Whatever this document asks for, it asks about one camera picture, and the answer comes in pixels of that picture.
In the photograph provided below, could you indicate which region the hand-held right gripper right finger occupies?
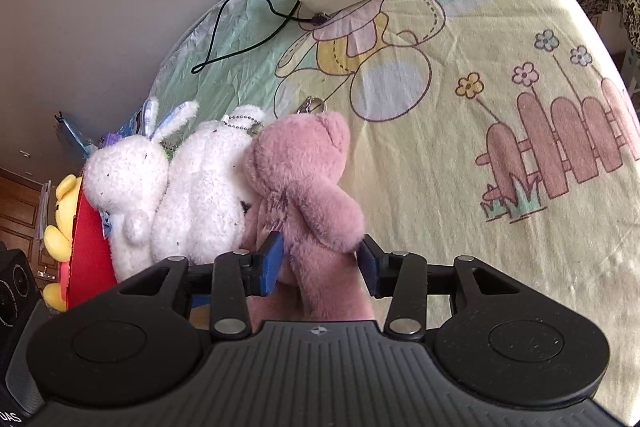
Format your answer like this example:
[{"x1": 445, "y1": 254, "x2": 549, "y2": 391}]
[{"x1": 359, "y1": 234, "x2": 521, "y2": 339}]

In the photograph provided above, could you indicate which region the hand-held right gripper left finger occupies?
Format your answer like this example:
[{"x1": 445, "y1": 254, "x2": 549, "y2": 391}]
[{"x1": 117, "y1": 232, "x2": 285, "y2": 342}]

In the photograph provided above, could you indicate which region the red cardboard box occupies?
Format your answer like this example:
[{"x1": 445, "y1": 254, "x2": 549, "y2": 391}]
[{"x1": 66, "y1": 176, "x2": 121, "y2": 309}]

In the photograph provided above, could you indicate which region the pink plush bear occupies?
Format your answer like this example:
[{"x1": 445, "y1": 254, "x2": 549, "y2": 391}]
[{"x1": 242, "y1": 96, "x2": 377, "y2": 323}]

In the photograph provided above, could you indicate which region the large white plush toy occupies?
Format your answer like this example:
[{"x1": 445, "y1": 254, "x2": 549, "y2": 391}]
[{"x1": 150, "y1": 105, "x2": 267, "y2": 265}]

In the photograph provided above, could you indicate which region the white plush rabbit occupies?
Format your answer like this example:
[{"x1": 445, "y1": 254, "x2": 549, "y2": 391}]
[{"x1": 82, "y1": 98, "x2": 200, "y2": 284}]

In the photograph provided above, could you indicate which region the yellow plush bear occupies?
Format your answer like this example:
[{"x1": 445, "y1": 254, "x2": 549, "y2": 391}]
[{"x1": 42, "y1": 174, "x2": 82, "y2": 313}]

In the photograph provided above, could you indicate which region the wooden cabinet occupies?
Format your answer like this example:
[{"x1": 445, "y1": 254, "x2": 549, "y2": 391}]
[{"x1": 0, "y1": 167, "x2": 56, "y2": 280}]

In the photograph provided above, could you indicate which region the printed bedsheet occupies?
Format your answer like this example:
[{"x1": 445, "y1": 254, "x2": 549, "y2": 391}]
[{"x1": 150, "y1": 0, "x2": 640, "y2": 415}]

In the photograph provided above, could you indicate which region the blue card with binder clips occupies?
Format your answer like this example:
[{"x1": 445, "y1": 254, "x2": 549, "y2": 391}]
[{"x1": 54, "y1": 111, "x2": 97, "y2": 158}]

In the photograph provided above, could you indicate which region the thin black cable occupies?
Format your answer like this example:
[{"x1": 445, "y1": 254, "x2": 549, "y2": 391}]
[{"x1": 191, "y1": 0, "x2": 331, "y2": 75}]

